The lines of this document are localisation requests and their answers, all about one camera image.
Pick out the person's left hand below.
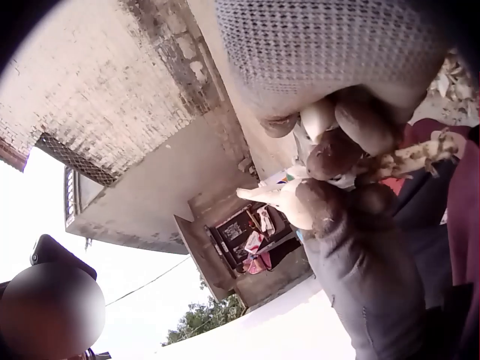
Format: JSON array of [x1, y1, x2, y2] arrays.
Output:
[[294, 179, 432, 323]]

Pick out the person's right hand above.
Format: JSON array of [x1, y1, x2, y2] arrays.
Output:
[[214, 0, 450, 179]]

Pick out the person's left fingers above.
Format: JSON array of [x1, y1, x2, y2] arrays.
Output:
[[294, 179, 400, 240]]

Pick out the person's right fingers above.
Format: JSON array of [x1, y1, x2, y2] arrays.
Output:
[[261, 88, 400, 179]]

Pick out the white root vegetable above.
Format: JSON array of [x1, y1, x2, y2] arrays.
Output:
[[236, 175, 315, 230]]

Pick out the white vegetable piece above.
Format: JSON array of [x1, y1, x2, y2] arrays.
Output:
[[300, 99, 340, 142]]

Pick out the white root piece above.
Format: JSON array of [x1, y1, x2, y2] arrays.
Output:
[[358, 128, 462, 185]]

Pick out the pile of pale debris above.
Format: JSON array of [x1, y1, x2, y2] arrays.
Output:
[[427, 56, 480, 126]]

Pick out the person's body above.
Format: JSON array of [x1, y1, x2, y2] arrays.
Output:
[[394, 118, 480, 360]]

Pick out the green tree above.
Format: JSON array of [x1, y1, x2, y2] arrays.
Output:
[[161, 289, 248, 346]]

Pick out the metal window cooler box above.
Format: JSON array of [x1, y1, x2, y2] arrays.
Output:
[[63, 165, 106, 227]]

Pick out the mesh window opening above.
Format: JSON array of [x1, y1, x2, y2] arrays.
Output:
[[35, 132, 117, 187]]

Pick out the open cluttered wall cupboard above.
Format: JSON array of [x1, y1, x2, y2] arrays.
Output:
[[173, 193, 314, 302]]

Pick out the overhead wire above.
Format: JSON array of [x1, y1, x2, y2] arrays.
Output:
[[105, 256, 192, 306]]

